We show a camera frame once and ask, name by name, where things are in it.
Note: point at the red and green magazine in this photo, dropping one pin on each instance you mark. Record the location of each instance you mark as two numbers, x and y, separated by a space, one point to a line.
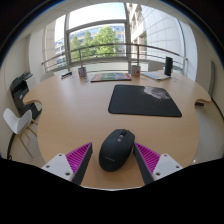
110 77

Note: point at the white chair with wooden legs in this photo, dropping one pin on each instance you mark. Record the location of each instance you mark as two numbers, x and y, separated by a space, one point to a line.
18 122

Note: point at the dark pen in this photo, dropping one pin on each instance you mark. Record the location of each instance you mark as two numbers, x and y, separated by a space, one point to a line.
66 75

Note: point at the black cylindrical speaker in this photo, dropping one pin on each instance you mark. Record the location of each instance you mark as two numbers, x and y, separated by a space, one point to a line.
168 66

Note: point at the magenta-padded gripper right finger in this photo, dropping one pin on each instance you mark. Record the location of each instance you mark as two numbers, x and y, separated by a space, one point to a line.
166 165

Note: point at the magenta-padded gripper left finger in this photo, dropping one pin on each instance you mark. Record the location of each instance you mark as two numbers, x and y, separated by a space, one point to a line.
61 164

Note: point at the black computer mouse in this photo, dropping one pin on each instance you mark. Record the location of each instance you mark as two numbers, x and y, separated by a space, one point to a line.
115 151

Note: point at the metal balcony railing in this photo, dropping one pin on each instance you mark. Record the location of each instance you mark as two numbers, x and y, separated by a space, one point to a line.
110 46

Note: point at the black printer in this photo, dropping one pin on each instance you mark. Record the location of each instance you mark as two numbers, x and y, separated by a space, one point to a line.
20 93

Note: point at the open white magazine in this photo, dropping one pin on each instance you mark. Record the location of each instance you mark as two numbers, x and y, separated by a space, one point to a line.
155 75

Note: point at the white mug with red print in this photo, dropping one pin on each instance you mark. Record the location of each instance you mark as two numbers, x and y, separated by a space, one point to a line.
135 70

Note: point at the black cat-print mouse pad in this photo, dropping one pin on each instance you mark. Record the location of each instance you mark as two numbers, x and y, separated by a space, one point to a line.
140 101

